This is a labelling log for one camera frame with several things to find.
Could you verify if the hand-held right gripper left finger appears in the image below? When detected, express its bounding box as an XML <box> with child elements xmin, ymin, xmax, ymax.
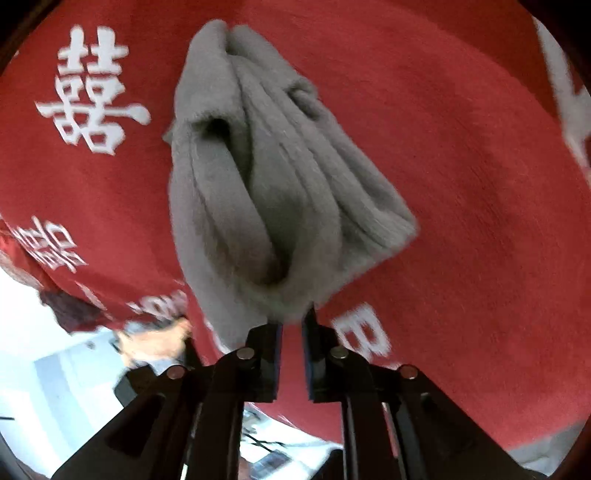
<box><xmin>51</xmin><ymin>322</ymin><xmax>283</xmax><ymax>480</ymax></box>

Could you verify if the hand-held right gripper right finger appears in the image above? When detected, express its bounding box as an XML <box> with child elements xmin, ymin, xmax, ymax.
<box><xmin>301</xmin><ymin>305</ymin><xmax>539</xmax><ymax>480</ymax></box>

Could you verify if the grey knit sweater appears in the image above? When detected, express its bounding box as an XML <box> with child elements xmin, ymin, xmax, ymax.
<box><xmin>163</xmin><ymin>18</ymin><xmax>420</xmax><ymax>344</ymax></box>

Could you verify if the person's left hand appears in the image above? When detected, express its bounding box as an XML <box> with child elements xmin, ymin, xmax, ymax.
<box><xmin>117</xmin><ymin>318</ymin><xmax>194</xmax><ymax>367</ymax></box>

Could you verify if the dark red garment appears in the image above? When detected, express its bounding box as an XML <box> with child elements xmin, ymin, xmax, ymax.
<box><xmin>38</xmin><ymin>287</ymin><xmax>109</xmax><ymax>334</ymax></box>

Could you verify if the red printed blanket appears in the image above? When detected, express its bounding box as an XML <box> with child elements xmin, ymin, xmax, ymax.
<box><xmin>0</xmin><ymin>0</ymin><xmax>591</xmax><ymax>453</ymax></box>

